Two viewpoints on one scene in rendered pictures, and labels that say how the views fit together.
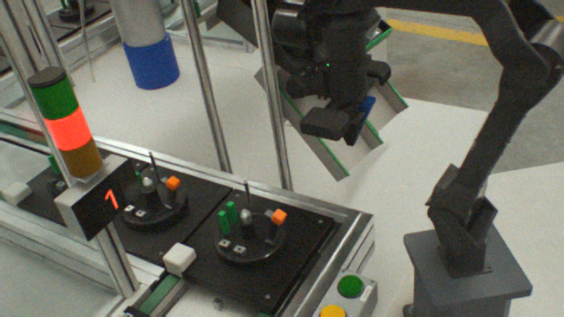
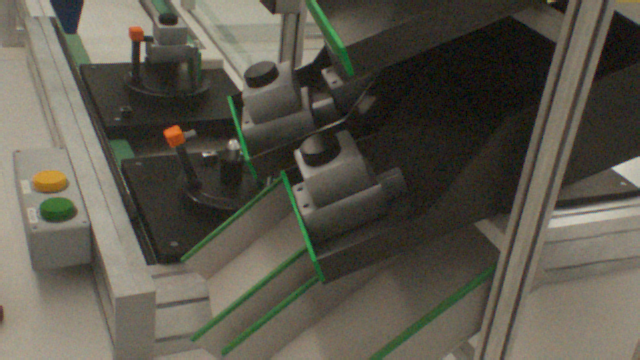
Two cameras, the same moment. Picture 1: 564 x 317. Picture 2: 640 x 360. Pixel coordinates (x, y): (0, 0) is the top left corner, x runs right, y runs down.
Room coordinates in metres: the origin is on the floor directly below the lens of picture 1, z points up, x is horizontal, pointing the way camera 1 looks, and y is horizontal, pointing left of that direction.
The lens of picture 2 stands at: (1.29, -0.72, 1.55)
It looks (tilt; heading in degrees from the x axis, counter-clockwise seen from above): 29 degrees down; 116
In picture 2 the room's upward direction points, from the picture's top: 8 degrees clockwise
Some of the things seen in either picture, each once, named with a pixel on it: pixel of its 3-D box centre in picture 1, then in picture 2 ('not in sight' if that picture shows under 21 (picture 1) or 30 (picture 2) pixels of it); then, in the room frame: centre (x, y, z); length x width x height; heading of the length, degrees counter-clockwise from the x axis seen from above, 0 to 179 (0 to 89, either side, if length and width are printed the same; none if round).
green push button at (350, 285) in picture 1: (351, 287); (57, 211); (0.61, -0.09, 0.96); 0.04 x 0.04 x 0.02
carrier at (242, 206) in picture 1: (247, 225); (232, 165); (0.75, 0.07, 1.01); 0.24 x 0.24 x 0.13; 53
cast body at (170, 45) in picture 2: not in sight; (174, 37); (0.49, 0.28, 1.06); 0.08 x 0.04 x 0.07; 53
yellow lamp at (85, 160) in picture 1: (80, 153); not in sight; (0.67, 0.28, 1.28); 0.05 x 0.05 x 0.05
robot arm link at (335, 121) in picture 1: (346, 79); not in sight; (0.67, -0.12, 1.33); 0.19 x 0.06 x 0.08; 143
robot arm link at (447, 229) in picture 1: (464, 217); not in sight; (0.55, -0.25, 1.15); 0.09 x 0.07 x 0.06; 139
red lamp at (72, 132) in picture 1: (68, 125); not in sight; (0.67, 0.28, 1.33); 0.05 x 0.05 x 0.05
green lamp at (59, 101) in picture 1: (54, 95); not in sight; (0.67, 0.28, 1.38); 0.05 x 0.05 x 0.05
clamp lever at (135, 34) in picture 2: not in sight; (140, 51); (0.46, 0.24, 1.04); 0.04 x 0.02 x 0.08; 53
